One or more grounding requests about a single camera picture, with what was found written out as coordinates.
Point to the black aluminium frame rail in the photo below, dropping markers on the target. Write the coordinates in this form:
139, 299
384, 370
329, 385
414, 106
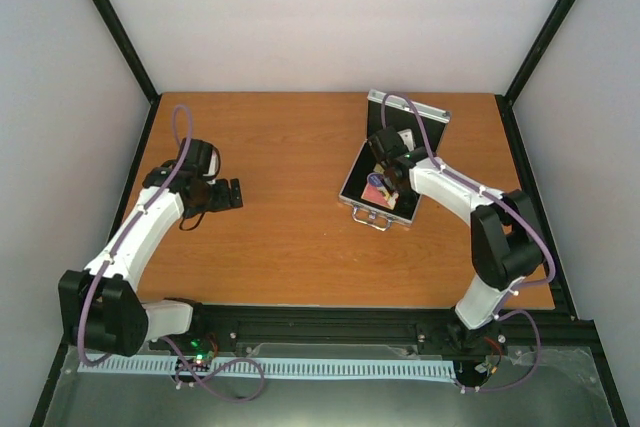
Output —
575, 103

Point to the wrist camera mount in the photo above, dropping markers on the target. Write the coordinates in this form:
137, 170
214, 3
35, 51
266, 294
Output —
407, 138
214, 165

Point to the light blue cable duct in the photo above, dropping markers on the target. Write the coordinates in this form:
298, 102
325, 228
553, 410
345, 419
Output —
282, 368

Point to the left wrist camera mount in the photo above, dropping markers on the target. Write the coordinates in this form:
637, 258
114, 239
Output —
214, 165

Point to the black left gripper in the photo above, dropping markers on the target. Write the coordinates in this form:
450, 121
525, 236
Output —
225, 198

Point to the red playing card box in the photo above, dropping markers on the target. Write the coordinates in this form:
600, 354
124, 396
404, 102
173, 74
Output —
379, 196

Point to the aluminium poker case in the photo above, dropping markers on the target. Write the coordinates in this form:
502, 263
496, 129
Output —
387, 114

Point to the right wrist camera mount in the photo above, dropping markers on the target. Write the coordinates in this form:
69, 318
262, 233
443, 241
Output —
407, 138

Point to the purple round dealer chip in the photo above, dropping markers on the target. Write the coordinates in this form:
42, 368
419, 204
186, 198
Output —
375, 179

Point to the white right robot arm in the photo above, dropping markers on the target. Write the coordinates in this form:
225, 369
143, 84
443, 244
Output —
506, 246

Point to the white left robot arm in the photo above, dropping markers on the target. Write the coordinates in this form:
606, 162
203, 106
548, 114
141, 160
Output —
100, 307

